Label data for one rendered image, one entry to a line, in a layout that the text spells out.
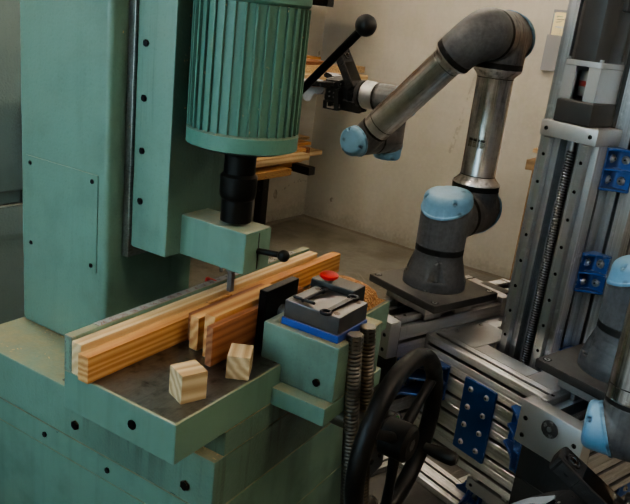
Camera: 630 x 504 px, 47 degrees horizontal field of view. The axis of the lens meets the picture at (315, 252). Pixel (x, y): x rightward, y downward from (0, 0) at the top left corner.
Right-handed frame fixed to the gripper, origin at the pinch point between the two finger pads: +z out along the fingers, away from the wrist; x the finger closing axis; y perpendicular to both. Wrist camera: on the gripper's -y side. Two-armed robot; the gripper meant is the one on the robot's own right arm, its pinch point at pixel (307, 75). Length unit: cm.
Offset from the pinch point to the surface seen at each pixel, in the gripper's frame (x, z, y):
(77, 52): -93, -29, -20
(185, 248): -88, -46, 11
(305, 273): -63, -52, 23
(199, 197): -83, -44, 3
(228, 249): -87, -55, 8
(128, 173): -91, -37, -1
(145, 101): -89, -40, -13
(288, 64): -80, -61, -21
